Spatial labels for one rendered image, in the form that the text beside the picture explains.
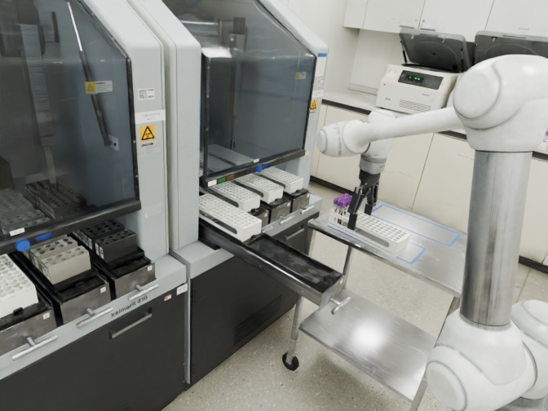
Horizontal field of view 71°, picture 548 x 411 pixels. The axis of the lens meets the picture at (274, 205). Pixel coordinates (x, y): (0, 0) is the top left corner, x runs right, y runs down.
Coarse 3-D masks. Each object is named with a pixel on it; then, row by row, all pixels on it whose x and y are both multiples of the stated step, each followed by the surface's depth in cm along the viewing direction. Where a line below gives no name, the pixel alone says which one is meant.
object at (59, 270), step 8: (72, 256) 109; (80, 256) 109; (88, 256) 111; (48, 264) 103; (56, 264) 104; (64, 264) 106; (72, 264) 108; (80, 264) 110; (88, 264) 112; (48, 272) 103; (56, 272) 105; (64, 272) 107; (72, 272) 108; (80, 272) 110; (56, 280) 106
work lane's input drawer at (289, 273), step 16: (208, 224) 144; (224, 240) 139; (256, 240) 139; (272, 240) 140; (240, 256) 136; (256, 256) 130; (272, 256) 131; (288, 256) 132; (304, 256) 132; (272, 272) 127; (288, 272) 124; (304, 272) 125; (320, 272) 126; (336, 272) 124; (304, 288) 120; (320, 288) 117; (336, 288) 123; (320, 304) 118; (336, 304) 121
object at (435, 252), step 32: (320, 224) 152; (416, 224) 160; (384, 256) 135; (416, 256) 138; (448, 256) 140; (448, 288) 123; (320, 320) 181; (352, 320) 183; (384, 320) 185; (288, 352) 184; (352, 352) 165; (384, 352) 167; (416, 352) 169; (384, 384) 153; (416, 384) 154
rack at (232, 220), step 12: (204, 204) 147; (216, 204) 148; (228, 204) 149; (204, 216) 146; (216, 216) 141; (228, 216) 141; (240, 216) 141; (252, 216) 142; (228, 228) 144; (240, 228) 134; (252, 228) 137
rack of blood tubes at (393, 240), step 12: (336, 216) 148; (348, 216) 147; (360, 216) 148; (336, 228) 149; (348, 228) 146; (360, 228) 141; (372, 228) 140; (384, 228) 141; (396, 228) 142; (360, 240) 143; (372, 240) 144; (384, 240) 136; (396, 240) 135; (408, 240) 139; (384, 252) 137; (396, 252) 134
